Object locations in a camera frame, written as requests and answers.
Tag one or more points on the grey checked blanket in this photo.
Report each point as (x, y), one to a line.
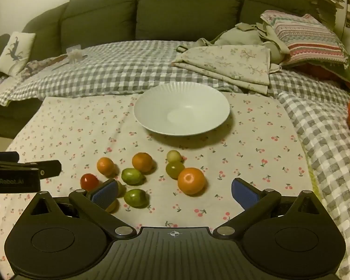
(119, 70)

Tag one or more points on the clear plastic container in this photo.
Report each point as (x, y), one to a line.
(75, 54)

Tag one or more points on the small orange tangerine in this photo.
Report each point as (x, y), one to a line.
(142, 161)
(105, 165)

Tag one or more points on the dark green tomato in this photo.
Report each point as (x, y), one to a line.
(136, 197)

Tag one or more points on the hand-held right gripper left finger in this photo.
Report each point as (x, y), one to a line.
(105, 194)

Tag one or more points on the yellow-green tomato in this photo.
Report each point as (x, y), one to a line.
(121, 189)
(175, 169)

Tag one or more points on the yellow-green cloth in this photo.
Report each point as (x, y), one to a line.
(313, 178)

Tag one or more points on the folded floral cloth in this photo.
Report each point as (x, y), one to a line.
(230, 64)

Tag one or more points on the bright green tomato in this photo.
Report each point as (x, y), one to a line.
(131, 176)

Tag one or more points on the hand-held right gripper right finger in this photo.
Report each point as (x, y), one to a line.
(245, 194)

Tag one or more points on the red cushion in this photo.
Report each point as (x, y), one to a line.
(320, 71)

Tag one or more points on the striped patterned pillow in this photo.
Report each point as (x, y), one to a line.
(309, 38)

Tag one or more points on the beige cloth bag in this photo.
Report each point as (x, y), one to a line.
(248, 36)

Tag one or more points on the red tomato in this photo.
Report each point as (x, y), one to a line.
(89, 181)

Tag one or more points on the cherry print tablecloth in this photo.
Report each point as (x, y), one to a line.
(250, 151)

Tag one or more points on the small pale green tomato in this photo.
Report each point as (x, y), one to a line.
(173, 155)

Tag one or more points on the green sofa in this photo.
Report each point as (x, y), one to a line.
(186, 5)

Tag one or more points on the white deer print pillow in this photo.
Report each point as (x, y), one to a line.
(14, 52)

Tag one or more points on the white ribbed plate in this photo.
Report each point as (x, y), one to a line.
(192, 113)

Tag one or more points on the small floral cloth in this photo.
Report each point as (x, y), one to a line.
(38, 65)

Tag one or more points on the large orange tangerine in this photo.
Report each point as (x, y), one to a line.
(191, 180)

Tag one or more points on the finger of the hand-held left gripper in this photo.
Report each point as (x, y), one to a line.
(48, 169)
(5, 156)

